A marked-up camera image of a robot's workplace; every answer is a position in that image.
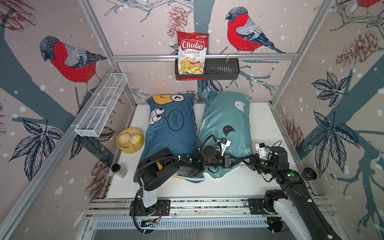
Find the white bun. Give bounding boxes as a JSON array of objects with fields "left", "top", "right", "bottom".
[
  {"left": 130, "top": 134, "right": 142, "bottom": 145},
  {"left": 118, "top": 133, "right": 131, "bottom": 146}
]

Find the small black-capped jar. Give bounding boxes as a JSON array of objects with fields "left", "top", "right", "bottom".
[{"left": 111, "top": 164, "right": 128, "bottom": 179}]

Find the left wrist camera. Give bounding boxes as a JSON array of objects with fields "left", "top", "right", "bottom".
[{"left": 217, "top": 139, "right": 231, "bottom": 156}]

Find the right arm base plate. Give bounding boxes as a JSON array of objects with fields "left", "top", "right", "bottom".
[{"left": 246, "top": 198, "right": 270, "bottom": 215}]

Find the black wall basket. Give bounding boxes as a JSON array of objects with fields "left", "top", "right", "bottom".
[{"left": 175, "top": 58, "right": 240, "bottom": 81}]

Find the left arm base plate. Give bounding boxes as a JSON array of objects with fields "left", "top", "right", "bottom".
[{"left": 129, "top": 199, "right": 171, "bottom": 217}]

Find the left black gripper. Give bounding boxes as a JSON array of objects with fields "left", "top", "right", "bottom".
[{"left": 202, "top": 154, "right": 242, "bottom": 170}]

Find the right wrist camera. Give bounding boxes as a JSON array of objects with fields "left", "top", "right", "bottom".
[{"left": 256, "top": 143, "right": 270, "bottom": 159}]

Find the white wire mesh basket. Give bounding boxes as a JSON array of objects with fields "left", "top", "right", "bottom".
[{"left": 75, "top": 73, "right": 128, "bottom": 138}]

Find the teal cat pillow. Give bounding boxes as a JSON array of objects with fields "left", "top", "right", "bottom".
[{"left": 197, "top": 90, "right": 255, "bottom": 180}]

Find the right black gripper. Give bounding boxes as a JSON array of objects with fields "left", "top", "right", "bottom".
[{"left": 239, "top": 153, "right": 277, "bottom": 175}]

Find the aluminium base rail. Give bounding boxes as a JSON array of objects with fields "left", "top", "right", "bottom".
[{"left": 86, "top": 196, "right": 334, "bottom": 218}]

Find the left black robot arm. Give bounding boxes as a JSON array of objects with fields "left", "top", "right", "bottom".
[{"left": 130, "top": 146, "right": 235, "bottom": 216}]

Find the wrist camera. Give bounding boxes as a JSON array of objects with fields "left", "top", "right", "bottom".
[
  {"left": 256, "top": 143, "right": 270, "bottom": 159},
  {"left": 217, "top": 139, "right": 231, "bottom": 156}
]

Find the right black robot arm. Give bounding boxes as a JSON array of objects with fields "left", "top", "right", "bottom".
[{"left": 243, "top": 147, "right": 341, "bottom": 240}]

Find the blue cartoon pillow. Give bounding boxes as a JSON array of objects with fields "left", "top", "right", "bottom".
[{"left": 133, "top": 92, "right": 206, "bottom": 184}]

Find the right white bun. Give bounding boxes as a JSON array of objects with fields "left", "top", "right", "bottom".
[{"left": 130, "top": 134, "right": 142, "bottom": 145}]

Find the aluminium frame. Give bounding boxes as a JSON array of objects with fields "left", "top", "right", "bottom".
[{"left": 1, "top": 1, "right": 334, "bottom": 240}]

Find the red Chuba chips bag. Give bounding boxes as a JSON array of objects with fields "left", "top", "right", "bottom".
[{"left": 176, "top": 32, "right": 209, "bottom": 81}]

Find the yellow bowl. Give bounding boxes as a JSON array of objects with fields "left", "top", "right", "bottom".
[{"left": 116, "top": 128, "right": 145, "bottom": 154}]

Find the left white bun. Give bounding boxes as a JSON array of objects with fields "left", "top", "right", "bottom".
[{"left": 118, "top": 133, "right": 131, "bottom": 146}]

